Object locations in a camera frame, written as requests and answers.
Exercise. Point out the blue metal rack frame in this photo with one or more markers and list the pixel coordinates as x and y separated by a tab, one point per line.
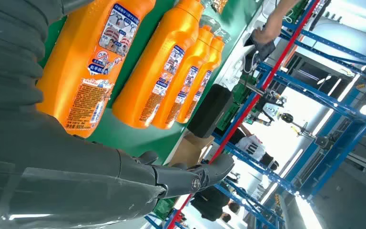
341	156

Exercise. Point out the green plastic crate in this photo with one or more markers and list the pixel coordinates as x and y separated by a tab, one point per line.
228	118

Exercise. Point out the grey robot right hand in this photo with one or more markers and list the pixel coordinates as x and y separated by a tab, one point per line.
60	177

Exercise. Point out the white humanoid robot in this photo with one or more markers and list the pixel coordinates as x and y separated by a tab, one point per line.
271	110

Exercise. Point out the red metal beam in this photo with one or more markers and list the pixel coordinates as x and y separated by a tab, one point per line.
276	63

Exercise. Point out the black carrying case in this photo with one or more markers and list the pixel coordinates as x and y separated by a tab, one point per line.
209	110

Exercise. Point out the dark tablet on stand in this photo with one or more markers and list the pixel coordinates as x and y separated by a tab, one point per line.
263	49

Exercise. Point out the brown cardboard box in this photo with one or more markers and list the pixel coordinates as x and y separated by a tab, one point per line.
186	151

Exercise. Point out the person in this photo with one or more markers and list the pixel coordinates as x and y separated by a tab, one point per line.
281	15
252	147
209	200

